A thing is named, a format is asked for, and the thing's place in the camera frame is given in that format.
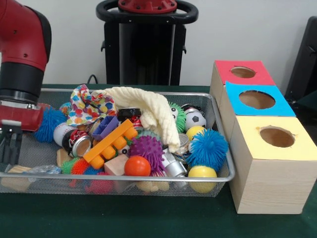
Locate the clear plastic packet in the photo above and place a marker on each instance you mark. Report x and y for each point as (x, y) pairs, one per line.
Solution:
(44, 169)

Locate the dark metal can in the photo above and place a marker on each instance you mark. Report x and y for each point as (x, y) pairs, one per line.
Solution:
(78, 143)

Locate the purple toy building block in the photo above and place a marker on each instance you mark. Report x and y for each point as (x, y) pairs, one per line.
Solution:
(105, 128)

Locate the orange ball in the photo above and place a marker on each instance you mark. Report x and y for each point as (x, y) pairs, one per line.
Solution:
(137, 166)

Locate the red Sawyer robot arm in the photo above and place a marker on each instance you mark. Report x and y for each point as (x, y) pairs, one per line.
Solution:
(20, 44)

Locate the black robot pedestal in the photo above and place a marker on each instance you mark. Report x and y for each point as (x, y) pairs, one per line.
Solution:
(148, 49)

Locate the cream knitted cloth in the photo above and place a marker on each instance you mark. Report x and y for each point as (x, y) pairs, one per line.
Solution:
(153, 109)

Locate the yellow ball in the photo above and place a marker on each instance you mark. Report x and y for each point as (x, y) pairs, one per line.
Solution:
(203, 173)

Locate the black chair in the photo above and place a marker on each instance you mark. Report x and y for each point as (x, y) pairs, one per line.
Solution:
(304, 64)

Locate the small soccer ball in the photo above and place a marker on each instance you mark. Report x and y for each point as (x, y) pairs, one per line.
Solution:
(195, 119)

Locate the dark green table cloth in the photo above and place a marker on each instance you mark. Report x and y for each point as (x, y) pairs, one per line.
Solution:
(148, 218)

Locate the shallow clear mesh bin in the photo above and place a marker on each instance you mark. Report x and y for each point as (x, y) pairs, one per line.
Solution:
(163, 187)

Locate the small blue spiky ball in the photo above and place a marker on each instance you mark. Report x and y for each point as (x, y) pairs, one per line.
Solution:
(49, 124)

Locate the white baseball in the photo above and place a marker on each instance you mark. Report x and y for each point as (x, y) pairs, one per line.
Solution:
(62, 133)

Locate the orange toy building block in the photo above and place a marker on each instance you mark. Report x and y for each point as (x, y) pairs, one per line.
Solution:
(111, 145)

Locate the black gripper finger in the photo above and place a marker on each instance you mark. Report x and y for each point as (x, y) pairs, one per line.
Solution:
(17, 146)
(5, 145)

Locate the colourful patterned cloth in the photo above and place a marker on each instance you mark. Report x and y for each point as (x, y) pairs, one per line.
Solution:
(89, 105)

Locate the wooden box with three holes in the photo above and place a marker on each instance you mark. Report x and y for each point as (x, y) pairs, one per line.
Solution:
(267, 183)

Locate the large blue spiky ball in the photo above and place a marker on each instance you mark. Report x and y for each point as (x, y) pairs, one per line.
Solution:
(208, 148)

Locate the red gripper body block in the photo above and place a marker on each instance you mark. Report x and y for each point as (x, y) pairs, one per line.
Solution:
(22, 118)

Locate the purple spiky ball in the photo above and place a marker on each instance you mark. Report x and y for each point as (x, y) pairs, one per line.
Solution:
(147, 152)

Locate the flat wooden block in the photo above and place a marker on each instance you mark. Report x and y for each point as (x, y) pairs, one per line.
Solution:
(17, 181)

